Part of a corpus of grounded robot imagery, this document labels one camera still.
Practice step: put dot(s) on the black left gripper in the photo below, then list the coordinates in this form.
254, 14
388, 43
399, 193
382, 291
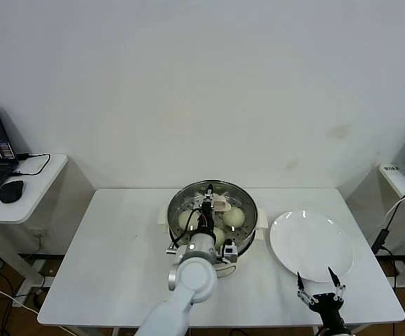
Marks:
206, 224

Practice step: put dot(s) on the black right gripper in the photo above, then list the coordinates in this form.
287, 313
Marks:
329, 311

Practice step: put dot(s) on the white steamed baozi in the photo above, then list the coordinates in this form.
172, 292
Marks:
184, 220
219, 238
235, 217

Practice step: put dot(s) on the stainless steel steamer basket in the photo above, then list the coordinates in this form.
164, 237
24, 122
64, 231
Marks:
248, 239

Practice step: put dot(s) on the white round plate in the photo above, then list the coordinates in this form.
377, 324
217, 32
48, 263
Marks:
310, 245

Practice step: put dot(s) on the cream electric cooker base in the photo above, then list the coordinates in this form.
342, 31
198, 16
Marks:
227, 270

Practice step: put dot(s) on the white side table with label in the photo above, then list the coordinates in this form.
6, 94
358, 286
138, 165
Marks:
398, 182

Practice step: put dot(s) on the white side table with mouse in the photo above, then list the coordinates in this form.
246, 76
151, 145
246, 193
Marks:
30, 196

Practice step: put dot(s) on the black computer mouse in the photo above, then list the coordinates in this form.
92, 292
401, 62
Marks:
11, 191

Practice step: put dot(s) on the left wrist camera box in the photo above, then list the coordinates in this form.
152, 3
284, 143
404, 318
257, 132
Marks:
231, 250

